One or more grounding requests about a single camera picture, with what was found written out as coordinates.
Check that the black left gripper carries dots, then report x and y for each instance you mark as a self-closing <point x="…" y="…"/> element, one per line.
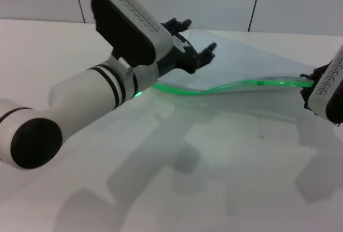
<point x="182" y="59"/>

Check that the green zipper slider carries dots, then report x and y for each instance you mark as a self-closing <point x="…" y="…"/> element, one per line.
<point x="259" y="83"/>

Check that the transparent bag with green zipper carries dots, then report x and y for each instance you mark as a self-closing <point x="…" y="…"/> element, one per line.
<point x="241" y="63"/>

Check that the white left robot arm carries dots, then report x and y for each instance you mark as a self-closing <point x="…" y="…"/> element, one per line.
<point x="88" y="90"/>

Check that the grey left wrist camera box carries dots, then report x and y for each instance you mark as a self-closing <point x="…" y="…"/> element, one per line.
<point x="126" y="31"/>

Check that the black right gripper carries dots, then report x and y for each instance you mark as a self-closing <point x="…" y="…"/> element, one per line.
<point x="327" y="68"/>

